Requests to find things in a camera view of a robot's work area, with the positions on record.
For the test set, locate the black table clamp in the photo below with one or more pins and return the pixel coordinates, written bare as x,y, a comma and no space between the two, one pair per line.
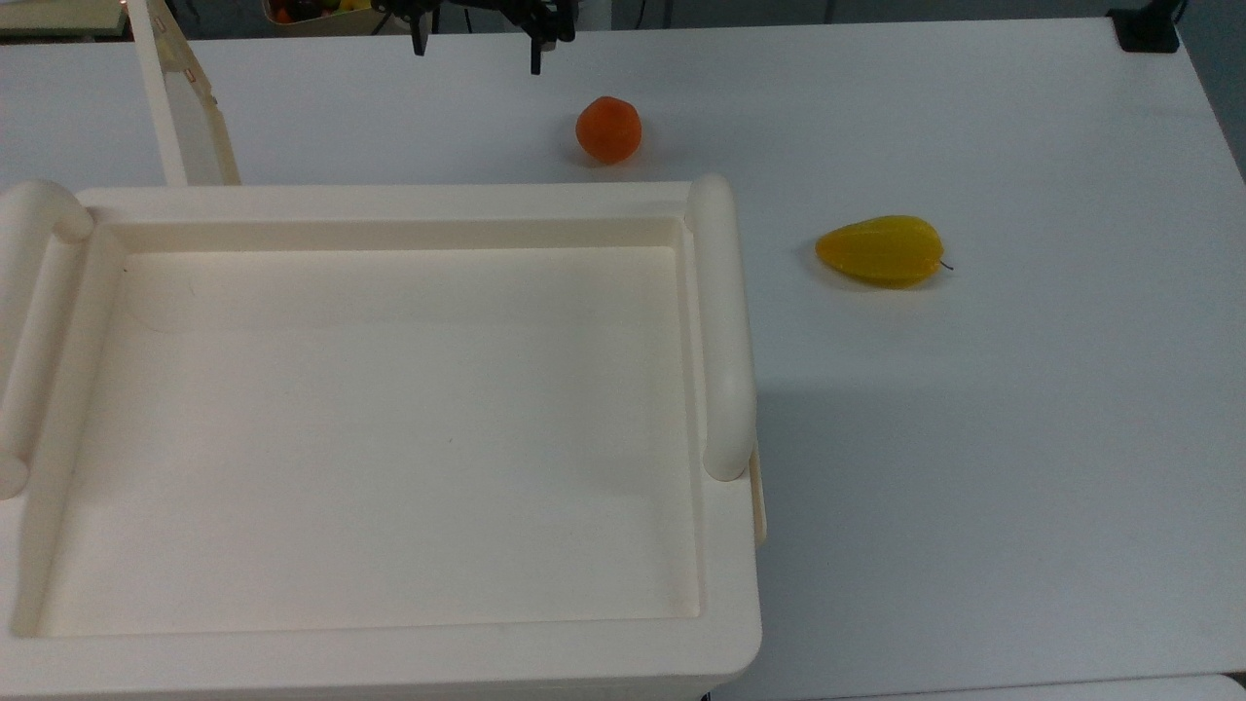
1147,29

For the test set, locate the cream cabinet door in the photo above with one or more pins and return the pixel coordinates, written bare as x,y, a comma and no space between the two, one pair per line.
185,107

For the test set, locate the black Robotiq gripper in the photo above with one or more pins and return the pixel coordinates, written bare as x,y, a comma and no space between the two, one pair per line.
487,10

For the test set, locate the bowl of toy fruit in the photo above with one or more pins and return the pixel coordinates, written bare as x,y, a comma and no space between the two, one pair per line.
316,15

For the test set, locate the cream plastic cabinet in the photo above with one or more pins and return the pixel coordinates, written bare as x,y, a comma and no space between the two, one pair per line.
389,438

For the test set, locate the wooden side table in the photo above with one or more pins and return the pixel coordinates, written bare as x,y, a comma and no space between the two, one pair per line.
58,15

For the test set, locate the yellow star fruit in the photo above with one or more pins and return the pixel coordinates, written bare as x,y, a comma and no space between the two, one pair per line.
881,250

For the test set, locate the orange toy fruit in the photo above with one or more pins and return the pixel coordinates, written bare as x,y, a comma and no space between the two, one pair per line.
608,129

